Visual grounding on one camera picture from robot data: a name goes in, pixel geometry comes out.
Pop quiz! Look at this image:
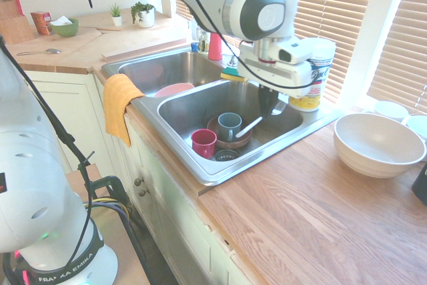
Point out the orange cardboard box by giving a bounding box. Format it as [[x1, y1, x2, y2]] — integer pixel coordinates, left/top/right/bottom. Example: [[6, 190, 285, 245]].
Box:
[[30, 11, 53, 36]]

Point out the red cup with handle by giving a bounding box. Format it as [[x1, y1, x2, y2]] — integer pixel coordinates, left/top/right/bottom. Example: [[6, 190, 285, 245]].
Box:
[[191, 128, 218, 160]]

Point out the wooden knife block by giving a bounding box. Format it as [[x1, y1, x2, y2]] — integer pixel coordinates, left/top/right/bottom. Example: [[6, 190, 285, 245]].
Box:
[[0, 0, 36, 45]]

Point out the small white bowl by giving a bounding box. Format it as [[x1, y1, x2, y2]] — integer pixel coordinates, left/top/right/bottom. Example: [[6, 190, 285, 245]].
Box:
[[373, 100, 410, 123], [404, 114, 427, 143]]

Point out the brown wooden bowl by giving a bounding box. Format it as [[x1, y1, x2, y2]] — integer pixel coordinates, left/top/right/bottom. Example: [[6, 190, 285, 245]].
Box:
[[206, 115, 254, 150]]

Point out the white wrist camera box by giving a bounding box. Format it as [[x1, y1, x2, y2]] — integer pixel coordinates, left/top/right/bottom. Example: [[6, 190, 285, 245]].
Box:
[[268, 38, 315, 65]]

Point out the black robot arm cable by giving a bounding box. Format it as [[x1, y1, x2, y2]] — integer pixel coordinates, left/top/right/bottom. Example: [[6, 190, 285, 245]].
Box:
[[0, 36, 94, 276]]

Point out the metal spoon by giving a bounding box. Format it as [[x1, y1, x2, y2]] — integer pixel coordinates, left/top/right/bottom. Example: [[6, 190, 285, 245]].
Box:
[[16, 47, 63, 57]]

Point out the wooden robot stand board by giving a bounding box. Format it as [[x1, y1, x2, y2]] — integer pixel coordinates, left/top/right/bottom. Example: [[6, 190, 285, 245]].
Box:
[[65, 164, 151, 285]]

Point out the disinfecting wipes canister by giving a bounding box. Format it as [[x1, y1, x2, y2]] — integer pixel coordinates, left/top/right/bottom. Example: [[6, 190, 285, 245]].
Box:
[[288, 38, 336, 113]]

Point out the black object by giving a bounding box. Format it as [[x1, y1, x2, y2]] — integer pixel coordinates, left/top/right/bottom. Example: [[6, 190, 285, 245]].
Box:
[[411, 161, 427, 206]]

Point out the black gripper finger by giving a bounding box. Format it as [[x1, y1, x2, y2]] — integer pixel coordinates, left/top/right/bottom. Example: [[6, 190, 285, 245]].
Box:
[[267, 89, 280, 118], [258, 86, 270, 117]]

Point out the pink bottle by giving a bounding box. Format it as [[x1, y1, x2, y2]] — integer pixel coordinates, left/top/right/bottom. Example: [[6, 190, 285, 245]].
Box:
[[208, 32, 224, 61]]

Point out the trailing plant in white pot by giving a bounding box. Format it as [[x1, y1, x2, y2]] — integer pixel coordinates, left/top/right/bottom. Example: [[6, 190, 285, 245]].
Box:
[[130, 1, 157, 29]]

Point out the clear glass bottle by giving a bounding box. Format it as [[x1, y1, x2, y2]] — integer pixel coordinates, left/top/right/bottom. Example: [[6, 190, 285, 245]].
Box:
[[195, 26, 209, 53]]

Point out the narrow wooden window blind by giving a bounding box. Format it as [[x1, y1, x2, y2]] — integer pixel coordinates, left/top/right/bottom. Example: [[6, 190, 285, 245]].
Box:
[[366, 0, 427, 115]]

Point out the orange dish cloth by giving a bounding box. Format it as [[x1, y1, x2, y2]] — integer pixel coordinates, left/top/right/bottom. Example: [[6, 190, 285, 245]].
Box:
[[103, 73, 146, 148]]

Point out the stainless steel double sink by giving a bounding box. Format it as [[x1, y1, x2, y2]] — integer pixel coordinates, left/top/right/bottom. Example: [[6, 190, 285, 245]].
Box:
[[101, 47, 344, 186]]

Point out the yellow and green sponge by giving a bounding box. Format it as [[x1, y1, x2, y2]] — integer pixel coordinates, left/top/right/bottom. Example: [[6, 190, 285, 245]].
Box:
[[220, 67, 250, 83]]

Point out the grey-blue ceramic mug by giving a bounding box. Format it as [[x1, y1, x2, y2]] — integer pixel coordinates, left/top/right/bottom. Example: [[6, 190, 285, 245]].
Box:
[[217, 112, 243, 143]]

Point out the small succulent in white pot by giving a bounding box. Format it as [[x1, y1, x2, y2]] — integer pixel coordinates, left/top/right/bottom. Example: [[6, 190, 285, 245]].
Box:
[[109, 3, 123, 27]]

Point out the green bowl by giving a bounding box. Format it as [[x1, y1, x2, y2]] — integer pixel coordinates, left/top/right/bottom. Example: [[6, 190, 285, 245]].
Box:
[[49, 17, 80, 38]]

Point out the metal sink drain strainer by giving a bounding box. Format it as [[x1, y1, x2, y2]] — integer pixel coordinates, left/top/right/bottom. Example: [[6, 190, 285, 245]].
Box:
[[214, 149, 243, 163]]

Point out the large cream bowl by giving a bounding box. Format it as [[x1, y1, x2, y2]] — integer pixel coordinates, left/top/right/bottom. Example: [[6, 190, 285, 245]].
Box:
[[333, 113, 427, 179]]

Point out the bundle of coloured cables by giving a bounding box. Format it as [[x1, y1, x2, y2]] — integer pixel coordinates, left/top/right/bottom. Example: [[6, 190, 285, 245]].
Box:
[[81, 197, 149, 285]]

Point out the pink plastic bowl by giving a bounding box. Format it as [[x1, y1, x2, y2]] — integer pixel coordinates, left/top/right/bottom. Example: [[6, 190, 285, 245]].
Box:
[[153, 82, 195, 99]]

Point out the cream kitchen cabinet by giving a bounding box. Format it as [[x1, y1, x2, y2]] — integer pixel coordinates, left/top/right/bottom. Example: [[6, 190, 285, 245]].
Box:
[[23, 69, 260, 285]]

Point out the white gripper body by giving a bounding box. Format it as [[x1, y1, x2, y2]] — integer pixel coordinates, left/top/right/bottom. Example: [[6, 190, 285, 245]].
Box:
[[237, 44, 331, 99]]

